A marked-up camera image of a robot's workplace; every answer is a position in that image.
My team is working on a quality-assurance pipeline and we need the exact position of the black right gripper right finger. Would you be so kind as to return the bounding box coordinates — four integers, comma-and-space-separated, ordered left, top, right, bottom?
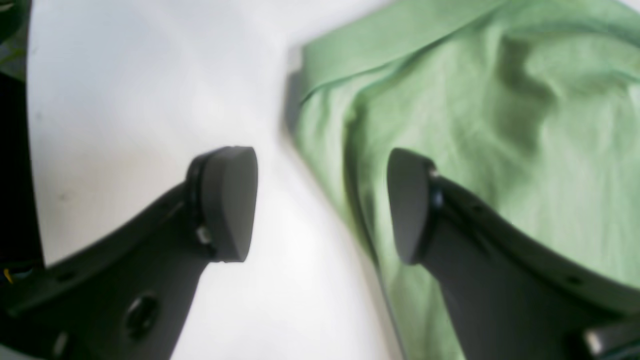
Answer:
386, 148, 640, 360

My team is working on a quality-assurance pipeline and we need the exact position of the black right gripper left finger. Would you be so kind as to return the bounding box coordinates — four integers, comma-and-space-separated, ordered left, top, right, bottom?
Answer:
1, 146, 259, 360

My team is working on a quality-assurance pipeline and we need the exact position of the green T-shirt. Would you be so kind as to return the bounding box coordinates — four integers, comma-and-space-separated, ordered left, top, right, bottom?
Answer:
291, 0, 640, 360

